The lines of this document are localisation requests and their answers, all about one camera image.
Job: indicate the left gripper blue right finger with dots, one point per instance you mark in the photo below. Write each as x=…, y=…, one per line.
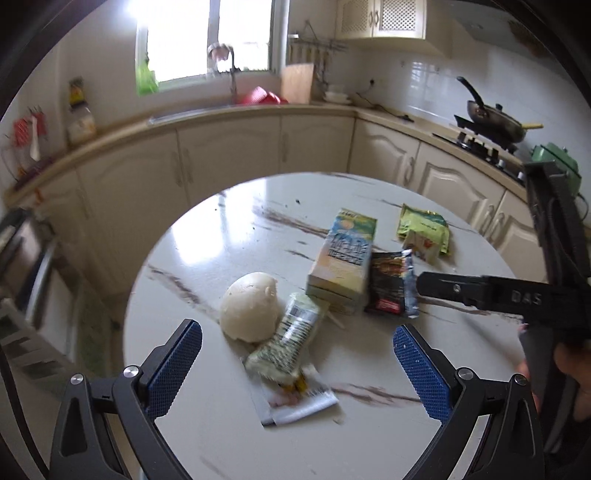
x=511, y=444

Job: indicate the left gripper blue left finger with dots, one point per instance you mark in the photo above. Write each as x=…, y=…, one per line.
x=83, y=445

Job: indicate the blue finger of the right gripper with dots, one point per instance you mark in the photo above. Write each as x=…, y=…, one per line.
x=467, y=290

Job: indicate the black snack wrapper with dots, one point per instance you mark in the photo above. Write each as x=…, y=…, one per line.
x=392, y=285

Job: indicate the yellow green drink carton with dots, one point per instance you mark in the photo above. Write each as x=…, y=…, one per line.
x=340, y=274

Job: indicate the silver white foil wrapper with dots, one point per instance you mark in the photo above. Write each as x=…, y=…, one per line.
x=278, y=405

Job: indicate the white plastic cup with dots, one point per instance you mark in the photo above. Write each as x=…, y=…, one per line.
x=250, y=308

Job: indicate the pale green printed wrapper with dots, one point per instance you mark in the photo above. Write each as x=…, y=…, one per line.
x=279, y=358

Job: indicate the steel kitchen sink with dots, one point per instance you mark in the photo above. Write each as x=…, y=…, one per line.
x=181, y=115

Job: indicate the kitchen window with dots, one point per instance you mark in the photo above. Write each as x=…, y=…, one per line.
x=174, y=35

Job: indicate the person's right hand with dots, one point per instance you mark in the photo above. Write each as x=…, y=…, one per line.
x=577, y=364

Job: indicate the green yellow snack bag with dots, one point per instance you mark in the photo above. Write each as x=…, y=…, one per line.
x=425, y=232

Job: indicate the black gas stove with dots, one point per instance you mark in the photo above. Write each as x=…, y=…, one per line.
x=490, y=153

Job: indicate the green electric cooking pot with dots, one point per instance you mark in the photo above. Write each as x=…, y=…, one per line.
x=550, y=152

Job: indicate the round white marble table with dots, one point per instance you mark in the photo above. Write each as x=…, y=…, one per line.
x=276, y=225

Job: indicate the black electric griddle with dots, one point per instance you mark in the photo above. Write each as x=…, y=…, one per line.
x=21, y=247

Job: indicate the cream lower cabinets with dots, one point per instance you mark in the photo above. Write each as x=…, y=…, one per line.
x=111, y=199

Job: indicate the cream cabinets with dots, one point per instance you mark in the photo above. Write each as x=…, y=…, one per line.
x=111, y=199
x=391, y=19

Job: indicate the stacked white bowls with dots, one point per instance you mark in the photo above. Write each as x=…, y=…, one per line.
x=335, y=94

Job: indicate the white rice spoon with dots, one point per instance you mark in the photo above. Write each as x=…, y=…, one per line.
x=34, y=150

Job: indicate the grey range hood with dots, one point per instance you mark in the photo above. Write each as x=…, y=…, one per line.
x=489, y=23

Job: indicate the wooden cutting board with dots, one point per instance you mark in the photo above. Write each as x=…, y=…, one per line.
x=296, y=83

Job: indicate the cream upper cabinets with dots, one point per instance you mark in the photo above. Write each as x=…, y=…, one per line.
x=391, y=19

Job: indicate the large glass jar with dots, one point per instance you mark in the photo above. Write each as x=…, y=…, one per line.
x=81, y=126

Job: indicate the red plastic basin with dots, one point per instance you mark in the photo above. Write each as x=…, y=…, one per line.
x=260, y=96

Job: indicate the yellow label sauce bottle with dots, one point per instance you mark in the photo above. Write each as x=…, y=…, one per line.
x=76, y=95

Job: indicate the green dish soap bottle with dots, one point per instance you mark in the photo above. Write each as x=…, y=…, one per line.
x=146, y=82

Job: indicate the chrome sink faucet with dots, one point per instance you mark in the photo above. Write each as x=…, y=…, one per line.
x=222, y=57

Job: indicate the black wok with handle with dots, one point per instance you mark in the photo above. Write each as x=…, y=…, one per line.
x=493, y=119

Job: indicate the wire rack with red items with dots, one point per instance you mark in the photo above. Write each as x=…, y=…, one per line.
x=15, y=155

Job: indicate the wall utensil rail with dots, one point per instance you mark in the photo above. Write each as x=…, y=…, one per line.
x=306, y=47

